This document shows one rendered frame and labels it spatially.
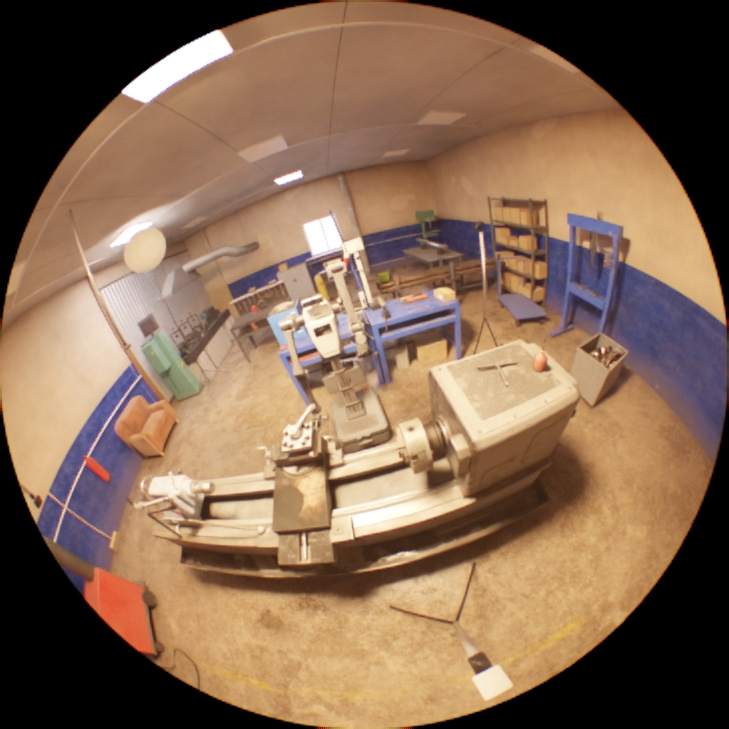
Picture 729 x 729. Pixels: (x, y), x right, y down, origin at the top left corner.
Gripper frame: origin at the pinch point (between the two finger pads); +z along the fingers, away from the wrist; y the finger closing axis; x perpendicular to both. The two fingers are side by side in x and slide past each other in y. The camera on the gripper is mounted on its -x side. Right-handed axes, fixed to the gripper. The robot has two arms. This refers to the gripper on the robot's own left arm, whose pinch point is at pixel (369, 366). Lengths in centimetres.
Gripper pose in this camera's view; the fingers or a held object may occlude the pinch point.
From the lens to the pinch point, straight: 145.3
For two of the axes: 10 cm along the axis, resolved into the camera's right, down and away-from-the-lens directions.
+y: 9.4, -3.2, 0.4
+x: -0.7, -0.8, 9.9
